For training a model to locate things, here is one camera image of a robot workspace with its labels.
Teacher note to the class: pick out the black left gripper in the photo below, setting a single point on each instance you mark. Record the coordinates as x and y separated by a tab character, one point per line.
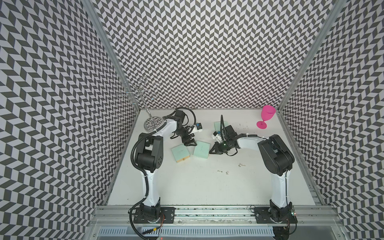
188	142

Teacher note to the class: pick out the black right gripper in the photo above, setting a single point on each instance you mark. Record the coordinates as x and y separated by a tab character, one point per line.
216	146

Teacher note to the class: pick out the mint green drawer jewelry box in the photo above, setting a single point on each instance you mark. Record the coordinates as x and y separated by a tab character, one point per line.
217	126

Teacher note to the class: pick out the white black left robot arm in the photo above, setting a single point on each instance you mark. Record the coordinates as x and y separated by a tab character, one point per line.
147	156

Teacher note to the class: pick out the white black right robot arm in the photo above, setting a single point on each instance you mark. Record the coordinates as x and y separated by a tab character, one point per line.
278	160

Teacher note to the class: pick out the silver metal jewelry stand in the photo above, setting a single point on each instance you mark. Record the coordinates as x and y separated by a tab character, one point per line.
144	91

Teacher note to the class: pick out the pink plastic goblet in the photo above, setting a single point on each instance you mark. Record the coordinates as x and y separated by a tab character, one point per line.
267	113

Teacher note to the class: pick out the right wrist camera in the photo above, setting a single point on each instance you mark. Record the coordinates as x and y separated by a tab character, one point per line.
217	136

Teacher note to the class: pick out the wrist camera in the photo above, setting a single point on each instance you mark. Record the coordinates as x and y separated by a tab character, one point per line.
197	128
217	136

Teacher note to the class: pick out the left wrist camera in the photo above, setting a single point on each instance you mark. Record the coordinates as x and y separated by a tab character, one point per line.
197	128

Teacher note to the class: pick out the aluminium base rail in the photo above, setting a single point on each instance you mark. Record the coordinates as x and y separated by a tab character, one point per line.
220	216

